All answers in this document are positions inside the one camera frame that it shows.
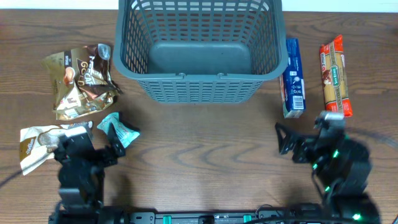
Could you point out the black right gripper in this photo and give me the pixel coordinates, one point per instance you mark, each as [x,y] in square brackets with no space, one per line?
[302,149]

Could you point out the teal tissue pack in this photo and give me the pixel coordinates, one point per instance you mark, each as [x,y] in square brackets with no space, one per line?
[125,135]

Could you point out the grey plastic basket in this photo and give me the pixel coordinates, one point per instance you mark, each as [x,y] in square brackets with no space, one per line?
[195,51]

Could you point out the gold coffee bag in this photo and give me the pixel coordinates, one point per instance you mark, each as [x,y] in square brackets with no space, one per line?
[81,81]

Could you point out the blue pasta box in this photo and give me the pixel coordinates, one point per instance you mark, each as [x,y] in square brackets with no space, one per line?
[292,86]

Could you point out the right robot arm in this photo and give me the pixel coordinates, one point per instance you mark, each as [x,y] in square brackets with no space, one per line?
[340,163]

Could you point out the orange spaghetti pack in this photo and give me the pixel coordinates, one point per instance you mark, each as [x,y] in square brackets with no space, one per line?
[334,79]

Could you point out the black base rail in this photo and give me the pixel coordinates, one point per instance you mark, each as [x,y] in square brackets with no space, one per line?
[202,217]

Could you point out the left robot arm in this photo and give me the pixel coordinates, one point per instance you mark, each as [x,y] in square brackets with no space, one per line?
[81,179]

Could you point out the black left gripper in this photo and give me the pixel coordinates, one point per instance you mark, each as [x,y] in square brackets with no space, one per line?
[110,157]

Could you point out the white brown snack bag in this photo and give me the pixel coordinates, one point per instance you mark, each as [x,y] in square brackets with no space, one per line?
[37,143]

